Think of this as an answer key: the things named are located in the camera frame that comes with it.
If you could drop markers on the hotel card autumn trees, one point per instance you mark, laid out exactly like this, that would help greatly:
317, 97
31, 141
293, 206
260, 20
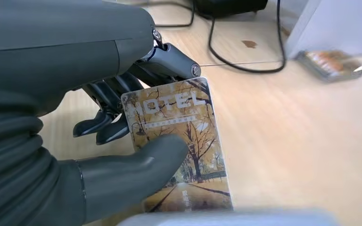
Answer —
181, 115

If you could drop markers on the ribbed grey left arm sleeve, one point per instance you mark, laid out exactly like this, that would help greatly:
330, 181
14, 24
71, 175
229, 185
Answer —
15, 174

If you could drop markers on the white desk partition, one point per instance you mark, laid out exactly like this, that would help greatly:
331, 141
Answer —
337, 25

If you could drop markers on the stack of hotel cards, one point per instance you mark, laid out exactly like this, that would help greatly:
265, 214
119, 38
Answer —
331, 65

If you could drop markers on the light grey card reader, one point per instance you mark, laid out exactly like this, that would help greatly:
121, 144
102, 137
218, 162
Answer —
231, 218

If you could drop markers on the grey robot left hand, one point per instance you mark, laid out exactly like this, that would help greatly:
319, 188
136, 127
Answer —
59, 46

